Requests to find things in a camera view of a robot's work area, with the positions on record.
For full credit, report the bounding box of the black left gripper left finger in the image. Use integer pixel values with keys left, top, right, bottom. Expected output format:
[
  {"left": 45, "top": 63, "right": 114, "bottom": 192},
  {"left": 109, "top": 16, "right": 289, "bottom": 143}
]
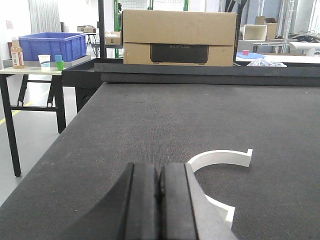
[{"left": 63, "top": 163, "right": 159, "bottom": 240}]

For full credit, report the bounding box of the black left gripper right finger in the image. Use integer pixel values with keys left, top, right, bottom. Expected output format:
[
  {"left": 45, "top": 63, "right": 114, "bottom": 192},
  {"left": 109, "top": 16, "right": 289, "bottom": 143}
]
[{"left": 157, "top": 161, "right": 238, "bottom": 240}]

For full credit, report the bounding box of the white curved PVC pipe clamp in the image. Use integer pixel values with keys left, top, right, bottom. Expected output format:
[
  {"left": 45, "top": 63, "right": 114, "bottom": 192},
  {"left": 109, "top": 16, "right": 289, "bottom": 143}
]
[{"left": 187, "top": 148, "right": 253, "bottom": 229}]

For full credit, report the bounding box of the white folding side table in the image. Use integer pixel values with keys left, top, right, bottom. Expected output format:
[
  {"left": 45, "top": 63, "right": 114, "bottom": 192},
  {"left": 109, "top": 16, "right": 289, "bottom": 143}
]
[{"left": 0, "top": 66, "right": 68, "bottom": 178}]

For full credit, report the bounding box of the green plastic cup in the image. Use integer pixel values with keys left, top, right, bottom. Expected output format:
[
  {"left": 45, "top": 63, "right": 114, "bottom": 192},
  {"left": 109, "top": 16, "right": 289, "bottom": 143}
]
[{"left": 55, "top": 60, "right": 65, "bottom": 71}]

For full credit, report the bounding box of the blue plastic cup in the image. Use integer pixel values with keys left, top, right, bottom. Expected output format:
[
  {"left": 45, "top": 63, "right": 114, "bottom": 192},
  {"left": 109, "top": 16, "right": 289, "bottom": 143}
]
[{"left": 55, "top": 55, "right": 63, "bottom": 62}]

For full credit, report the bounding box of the white paper cup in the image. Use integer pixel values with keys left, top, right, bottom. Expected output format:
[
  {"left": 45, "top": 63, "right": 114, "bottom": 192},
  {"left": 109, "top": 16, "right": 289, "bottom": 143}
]
[{"left": 38, "top": 54, "right": 51, "bottom": 71}]

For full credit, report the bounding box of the small cardboard box far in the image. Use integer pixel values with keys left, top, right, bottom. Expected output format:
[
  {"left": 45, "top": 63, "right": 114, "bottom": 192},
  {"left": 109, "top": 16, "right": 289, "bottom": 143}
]
[{"left": 104, "top": 31, "right": 121, "bottom": 45}]

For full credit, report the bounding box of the blue plastic crate on table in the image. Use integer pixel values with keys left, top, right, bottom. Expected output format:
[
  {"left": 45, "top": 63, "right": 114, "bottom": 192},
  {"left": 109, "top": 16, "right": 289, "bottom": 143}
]
[{"left": 18, "top": 32, "right": 87, "bottom": 62}]

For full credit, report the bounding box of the large cardboard box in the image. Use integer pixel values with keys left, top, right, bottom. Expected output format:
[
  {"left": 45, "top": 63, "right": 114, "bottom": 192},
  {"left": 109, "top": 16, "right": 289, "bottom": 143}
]
[{"left": 121, "top": 9, "right": 237, "bottom": 67}]

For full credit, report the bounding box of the crumpled plastic bag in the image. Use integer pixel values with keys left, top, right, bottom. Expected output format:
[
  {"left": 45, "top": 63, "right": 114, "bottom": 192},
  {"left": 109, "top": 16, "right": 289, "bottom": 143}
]
[{"left": 246, "top": 58, "right": 287, "bottom": 68}]

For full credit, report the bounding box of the pink cube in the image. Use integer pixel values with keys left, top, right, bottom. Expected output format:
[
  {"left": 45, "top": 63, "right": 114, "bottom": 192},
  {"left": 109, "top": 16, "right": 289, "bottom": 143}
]
[{"left": 242, "top": 50, "right": 250, "bottom": 56}]

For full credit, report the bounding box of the flat blue tray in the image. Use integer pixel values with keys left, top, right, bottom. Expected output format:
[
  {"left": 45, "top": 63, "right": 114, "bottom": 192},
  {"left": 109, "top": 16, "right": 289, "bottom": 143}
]
[{"left": 236, "top": 52, "right": 265, "bottom": 59}]

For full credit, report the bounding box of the orange juice bottle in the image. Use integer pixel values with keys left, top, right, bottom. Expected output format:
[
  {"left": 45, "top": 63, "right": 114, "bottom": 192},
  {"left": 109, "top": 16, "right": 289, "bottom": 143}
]
[{"left": 10, "top": 37, "right": 25, "bottom": 69}]

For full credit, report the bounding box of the white open box shelf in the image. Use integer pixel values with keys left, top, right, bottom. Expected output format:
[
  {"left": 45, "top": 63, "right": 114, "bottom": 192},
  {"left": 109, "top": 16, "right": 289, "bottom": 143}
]
[{"left": 242, "top": 24, "right": 267, "bottom": 42}]

